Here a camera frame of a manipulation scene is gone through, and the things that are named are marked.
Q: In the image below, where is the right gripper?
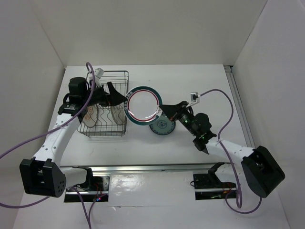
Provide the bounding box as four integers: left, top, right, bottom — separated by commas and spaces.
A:
160, 101, 198, 136

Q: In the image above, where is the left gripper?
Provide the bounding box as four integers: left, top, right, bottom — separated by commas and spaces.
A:
82, 82, 127, 107

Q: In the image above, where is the clear glass plate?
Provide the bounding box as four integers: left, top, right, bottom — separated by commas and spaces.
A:
110, 106, 125, 125

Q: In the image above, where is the blue floral plate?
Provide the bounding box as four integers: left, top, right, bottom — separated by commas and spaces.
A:
149, 113, 176, 135

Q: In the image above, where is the white plate teal red rim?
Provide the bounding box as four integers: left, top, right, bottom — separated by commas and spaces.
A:
123, 86, 163, 126

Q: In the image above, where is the orange sunburst plate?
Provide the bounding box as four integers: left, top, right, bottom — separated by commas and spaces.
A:
82, 105, 99, 128

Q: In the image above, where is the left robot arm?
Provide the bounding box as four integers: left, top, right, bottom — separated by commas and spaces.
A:
20, 77, 127, 198

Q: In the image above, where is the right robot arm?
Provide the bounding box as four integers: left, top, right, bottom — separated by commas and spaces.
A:
160, 101, 285, 198

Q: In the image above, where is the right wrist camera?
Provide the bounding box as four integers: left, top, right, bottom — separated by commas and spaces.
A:
187, 92, 200, 108

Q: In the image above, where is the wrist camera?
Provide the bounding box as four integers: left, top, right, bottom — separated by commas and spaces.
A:
86, 68, 104, 88
187, 92, 200, 108

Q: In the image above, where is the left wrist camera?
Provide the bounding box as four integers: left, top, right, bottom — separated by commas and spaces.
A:
86, 68, 104, 88

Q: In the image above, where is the grey wire dish rack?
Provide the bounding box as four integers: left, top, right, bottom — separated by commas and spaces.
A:
77, 70, 129, 137

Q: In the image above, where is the aluminium rail frame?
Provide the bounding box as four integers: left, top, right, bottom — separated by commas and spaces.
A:
57, 64, 263, 172

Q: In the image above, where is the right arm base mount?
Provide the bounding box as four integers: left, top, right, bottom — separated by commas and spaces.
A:
190, 162, 236, 200

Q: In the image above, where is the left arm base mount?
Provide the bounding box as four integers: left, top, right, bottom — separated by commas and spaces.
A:
61, 166, 110, 203

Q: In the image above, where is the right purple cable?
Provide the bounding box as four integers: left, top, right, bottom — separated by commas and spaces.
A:
197, 89, 263, 213

